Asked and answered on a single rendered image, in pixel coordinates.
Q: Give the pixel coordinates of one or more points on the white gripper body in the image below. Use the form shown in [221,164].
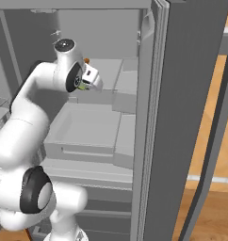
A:
[96,82]

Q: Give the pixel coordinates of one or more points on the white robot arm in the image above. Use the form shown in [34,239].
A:
[21,135]

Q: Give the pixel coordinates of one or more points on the yellow-green lemon wedge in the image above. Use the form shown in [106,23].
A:
[83,86]

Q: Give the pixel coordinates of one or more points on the grey fridge tray drawer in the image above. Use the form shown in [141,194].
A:
[84,125]

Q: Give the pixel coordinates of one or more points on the dark grey fridge door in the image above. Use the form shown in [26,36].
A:
[182,94]

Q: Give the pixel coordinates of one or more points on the grey fridge bottom drawer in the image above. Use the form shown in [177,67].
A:
[103,188]

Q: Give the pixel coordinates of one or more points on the small orange food item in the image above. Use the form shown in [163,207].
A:
[86,60]

